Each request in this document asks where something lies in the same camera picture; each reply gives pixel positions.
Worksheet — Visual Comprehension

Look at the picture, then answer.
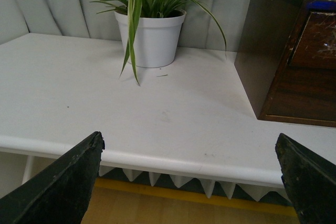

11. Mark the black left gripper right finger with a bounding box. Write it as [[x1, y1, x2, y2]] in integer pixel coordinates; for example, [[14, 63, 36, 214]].
[[275, 133, 335, 223]]

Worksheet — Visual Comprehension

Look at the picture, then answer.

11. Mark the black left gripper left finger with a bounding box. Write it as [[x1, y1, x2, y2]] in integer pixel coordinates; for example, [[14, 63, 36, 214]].
[[1, 131, 105, 223]]

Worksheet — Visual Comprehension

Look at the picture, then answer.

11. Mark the wooden drawer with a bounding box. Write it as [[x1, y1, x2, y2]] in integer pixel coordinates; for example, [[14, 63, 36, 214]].
[[289, 12, 335, 70]]

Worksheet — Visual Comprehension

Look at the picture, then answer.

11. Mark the dark wooden drawer cabinet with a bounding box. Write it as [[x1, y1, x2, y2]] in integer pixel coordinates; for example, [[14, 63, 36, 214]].
[[234, 0, 335, 127]]

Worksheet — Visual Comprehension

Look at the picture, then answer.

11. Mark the white spiked table trim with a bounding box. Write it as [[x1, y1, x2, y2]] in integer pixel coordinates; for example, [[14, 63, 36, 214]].
[[100, 166, 290, 206]]

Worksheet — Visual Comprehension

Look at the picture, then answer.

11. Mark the white plastic flower pot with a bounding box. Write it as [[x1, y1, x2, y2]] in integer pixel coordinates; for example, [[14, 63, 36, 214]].
[[114, 8, 187, 68]]

